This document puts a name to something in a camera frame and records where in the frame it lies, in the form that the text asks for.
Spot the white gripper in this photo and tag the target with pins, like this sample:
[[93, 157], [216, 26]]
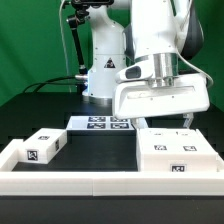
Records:
[[135, 98]]

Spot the white cabinet body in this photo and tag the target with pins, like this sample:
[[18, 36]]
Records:
[[179, 161]]

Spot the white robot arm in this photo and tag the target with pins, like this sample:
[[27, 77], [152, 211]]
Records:
[[160, 34]]

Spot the white cabinet top block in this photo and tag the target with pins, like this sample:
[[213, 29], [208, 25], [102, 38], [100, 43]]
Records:
[[42, 146]]

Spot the white base tag plate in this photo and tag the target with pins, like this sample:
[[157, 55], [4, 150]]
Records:
[[90, 123]]

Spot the white U-shaped fence frame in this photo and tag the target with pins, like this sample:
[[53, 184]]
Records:
[[102, 183]]

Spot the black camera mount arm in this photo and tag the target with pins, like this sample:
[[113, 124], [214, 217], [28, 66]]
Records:
[[81, 13]]

